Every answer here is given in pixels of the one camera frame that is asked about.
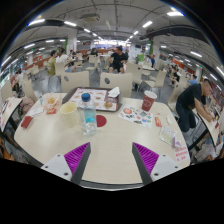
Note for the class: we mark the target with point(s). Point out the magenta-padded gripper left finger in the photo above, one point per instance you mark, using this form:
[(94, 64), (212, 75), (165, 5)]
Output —
[(61, 166)]

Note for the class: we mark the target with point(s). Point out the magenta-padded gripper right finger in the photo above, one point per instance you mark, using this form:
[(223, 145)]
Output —
[(161, 166)]

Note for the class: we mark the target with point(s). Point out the clear blue-capped water bottle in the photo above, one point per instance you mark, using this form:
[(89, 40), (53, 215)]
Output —
[(89, 116)]

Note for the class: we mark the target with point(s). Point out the clear plastic packet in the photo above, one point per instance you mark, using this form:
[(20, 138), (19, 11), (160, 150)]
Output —
[(167, 135)]

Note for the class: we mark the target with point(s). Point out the small red wrapper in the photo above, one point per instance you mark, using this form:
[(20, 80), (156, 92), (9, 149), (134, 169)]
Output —
[(158, 122)]

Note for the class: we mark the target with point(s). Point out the cream paper cup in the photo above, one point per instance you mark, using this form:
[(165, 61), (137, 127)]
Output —
[(69, 115)]

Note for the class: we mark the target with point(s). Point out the colourful sticker sheet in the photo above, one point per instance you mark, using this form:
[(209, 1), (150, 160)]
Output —
[(136, 116)]

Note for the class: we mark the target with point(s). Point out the small red sauce packet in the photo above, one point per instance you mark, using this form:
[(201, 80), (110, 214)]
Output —
[(51, 111)]

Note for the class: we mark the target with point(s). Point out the red wallet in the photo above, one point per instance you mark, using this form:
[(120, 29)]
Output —
[(26, 122)]

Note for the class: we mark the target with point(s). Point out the flat round red coaster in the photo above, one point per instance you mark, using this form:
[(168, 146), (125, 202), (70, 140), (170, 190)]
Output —
[(101, 121)]

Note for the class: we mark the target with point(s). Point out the white paper card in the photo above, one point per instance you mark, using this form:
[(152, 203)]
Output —
[(36, 111)]

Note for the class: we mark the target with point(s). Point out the neighbouring white table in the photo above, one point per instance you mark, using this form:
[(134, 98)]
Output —
[(208, 125), (10, 110)]

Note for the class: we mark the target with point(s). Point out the red paper drink cup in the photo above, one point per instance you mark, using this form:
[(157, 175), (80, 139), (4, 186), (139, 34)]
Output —
[(148, 101)]

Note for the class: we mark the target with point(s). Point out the clear plastic food bag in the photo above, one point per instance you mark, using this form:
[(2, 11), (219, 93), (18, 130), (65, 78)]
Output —
[(51, 101)]

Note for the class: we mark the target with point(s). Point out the person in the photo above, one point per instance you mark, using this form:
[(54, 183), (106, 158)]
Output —
[(188, 98), (62, 59), (51, 65), (175, 77), (193, 80), (19, 78), (117, 60)]

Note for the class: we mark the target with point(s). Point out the printed paper tray liner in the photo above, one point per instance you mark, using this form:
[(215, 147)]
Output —
[(98, 96)]

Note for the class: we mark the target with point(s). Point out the beige chair with round hole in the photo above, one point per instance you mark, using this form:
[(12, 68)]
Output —
[(78, 81), (120, 83)]

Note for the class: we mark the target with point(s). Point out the far beige chairs group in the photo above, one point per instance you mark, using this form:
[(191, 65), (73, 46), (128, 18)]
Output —
[(160, 79)]

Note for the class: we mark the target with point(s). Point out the white paper napkin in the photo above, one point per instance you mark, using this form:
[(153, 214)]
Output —
[(114, 92)]

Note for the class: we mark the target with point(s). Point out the ceiling air conditioner unit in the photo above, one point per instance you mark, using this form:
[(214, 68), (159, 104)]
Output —
[(90, 17)]

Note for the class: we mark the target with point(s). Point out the ceiling lights group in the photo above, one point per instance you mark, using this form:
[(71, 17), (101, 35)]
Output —
[(175, 14)]

